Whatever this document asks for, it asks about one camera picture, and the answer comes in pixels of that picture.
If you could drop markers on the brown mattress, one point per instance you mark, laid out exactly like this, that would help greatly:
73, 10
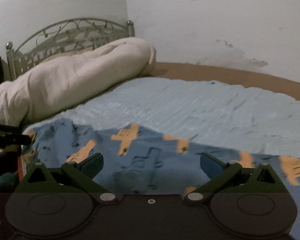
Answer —
193, 72

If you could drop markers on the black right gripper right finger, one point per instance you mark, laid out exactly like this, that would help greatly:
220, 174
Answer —
232, 177

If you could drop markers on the metal bed headboard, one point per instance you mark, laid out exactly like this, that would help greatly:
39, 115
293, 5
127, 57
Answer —
66, 36

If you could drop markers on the rolled cream blanket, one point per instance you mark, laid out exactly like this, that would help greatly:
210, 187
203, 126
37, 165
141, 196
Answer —
66, 81

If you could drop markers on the light blue bedsheet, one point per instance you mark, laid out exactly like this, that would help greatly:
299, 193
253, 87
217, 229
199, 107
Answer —
207, 112

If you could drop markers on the blue pants with orange print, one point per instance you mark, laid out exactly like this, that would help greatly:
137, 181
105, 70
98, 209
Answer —
140, 160

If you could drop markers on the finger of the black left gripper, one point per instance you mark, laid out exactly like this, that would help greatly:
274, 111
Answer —
10, 135

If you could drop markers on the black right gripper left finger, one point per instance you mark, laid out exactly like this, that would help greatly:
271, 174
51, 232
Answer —
71, 177

